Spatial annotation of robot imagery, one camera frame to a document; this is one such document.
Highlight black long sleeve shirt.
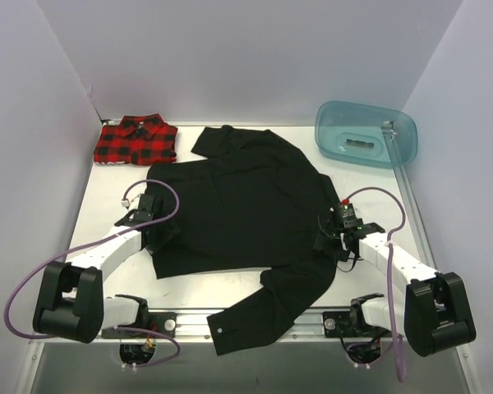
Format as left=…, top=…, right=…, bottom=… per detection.
left=146, top=126, right=339, bottom=355

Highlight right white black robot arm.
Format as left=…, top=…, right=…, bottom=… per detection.
left=315, top=200, right=477, bottom=357

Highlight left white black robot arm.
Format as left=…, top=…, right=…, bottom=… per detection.
left=33, top=194, right=164, bottom=343

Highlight red black plaid folded shirt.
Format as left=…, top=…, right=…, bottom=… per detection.
left=93, top=114, right=177, bottom=167

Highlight teal plastic bin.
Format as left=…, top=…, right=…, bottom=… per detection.
left=315, top=101, right=418, bottom=169

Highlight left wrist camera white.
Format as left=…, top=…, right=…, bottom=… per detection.
left=121, top=195, right=141, bottom=210

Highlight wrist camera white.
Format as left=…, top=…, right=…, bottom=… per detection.
left=121, top=195, right=141, bottom=210
left=341, top=199, right=353, bottom=210

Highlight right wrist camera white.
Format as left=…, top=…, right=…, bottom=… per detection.
left=341, top=199, right=353, bottom=210

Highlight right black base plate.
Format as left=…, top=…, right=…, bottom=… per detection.
left=322, top=310, right=390, bottom=339

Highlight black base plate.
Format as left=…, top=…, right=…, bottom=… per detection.
left=322, top=310, right=390, bottom=339
left=100, top=311, right=177, bottom=339

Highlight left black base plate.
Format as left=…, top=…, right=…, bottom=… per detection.
left=100, top=311, right=177, bottom=339

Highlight aluminium front rail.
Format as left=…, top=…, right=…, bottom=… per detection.
left=28, top=308, right=472, bottom=345

